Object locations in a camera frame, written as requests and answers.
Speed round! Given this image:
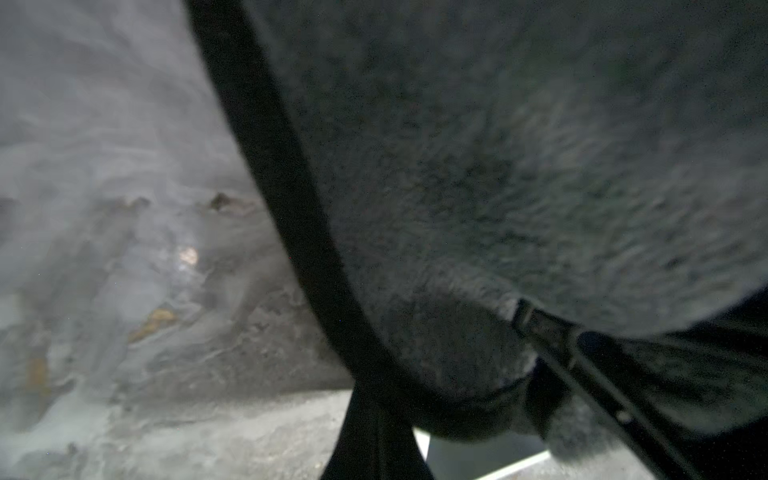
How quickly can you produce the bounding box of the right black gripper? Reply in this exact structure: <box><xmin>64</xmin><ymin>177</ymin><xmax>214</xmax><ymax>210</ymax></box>
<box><xmin>511</xmin><ymin>291</ymin><xmax>767</xmax><ymax>479</ymax></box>

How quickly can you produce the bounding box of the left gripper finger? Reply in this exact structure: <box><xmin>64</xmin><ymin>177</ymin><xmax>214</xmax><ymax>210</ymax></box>
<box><xmin>321</xmin><ymin>387</ymin><xmax>434</xmax><ymax>480</ymax></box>

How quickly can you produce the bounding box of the white drawing tablet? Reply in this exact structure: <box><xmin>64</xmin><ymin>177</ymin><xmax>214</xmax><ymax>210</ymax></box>
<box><xmin>413</xmin><ymin>429</ymin><xmax>551</xmax><ymax>480</ymax></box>

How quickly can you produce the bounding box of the blue grey microfibre cloth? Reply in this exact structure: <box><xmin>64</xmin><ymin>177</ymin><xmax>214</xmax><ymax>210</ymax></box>
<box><xmin>182</xmin><ymin>0</ymin><xmax>768</xmax><ymax>463</ymax></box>

